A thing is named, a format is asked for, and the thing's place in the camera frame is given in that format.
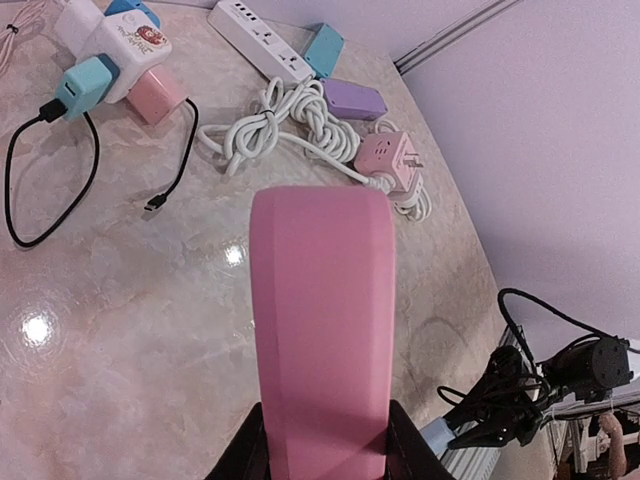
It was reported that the purple power strip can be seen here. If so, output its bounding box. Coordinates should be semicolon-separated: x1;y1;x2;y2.
320;78;388;121

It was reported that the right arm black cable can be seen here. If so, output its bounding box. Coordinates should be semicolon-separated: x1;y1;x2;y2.
437;287;631;416

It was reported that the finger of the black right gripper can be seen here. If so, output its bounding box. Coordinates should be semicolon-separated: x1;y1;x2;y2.
448;423;515;448

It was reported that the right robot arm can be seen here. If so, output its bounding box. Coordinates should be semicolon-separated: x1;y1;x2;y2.
444;335;635;450

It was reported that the white coiled usb cable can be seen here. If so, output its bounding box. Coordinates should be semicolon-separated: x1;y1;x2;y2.
0;0;56;76

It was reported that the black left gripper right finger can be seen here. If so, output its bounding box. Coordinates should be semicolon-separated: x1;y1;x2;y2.
384;400;454;480

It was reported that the blue plug on cube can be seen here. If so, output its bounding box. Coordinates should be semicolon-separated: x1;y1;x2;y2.
104;0;162;29

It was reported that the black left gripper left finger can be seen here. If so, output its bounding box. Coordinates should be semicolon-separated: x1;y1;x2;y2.
204;402;271;480

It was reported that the pink cube socket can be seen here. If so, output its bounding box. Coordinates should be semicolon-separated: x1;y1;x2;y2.
354;131;423;193

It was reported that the white charger plug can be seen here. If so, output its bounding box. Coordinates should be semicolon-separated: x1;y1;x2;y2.
53;0;104;57

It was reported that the teal plug adapter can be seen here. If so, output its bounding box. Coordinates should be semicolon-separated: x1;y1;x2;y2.
55;53;120;121

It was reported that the pink plug adapter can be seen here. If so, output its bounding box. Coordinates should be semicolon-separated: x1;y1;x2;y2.
126;65;187;126

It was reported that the white thick power cord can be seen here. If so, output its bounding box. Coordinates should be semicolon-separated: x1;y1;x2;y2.
197;75;434;222

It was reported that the white cube socket adapter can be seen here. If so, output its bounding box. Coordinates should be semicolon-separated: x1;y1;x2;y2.
76;9;172;104

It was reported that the white power strip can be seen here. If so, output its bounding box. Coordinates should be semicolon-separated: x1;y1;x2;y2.
207;1;314;85

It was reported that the aluminium frame post right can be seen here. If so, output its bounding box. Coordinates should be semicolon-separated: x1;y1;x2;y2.
394;0;522;76

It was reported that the pink triangular power strip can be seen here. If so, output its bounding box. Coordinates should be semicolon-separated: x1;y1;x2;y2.
249;186;396;479

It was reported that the teal power strip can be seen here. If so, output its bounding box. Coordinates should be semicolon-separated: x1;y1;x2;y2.
303;23;345;78

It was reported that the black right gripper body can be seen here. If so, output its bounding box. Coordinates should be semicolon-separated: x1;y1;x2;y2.
449;347;552;445

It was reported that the light blue plug adapter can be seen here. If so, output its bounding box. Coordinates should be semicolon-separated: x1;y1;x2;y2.
420;417;456;457

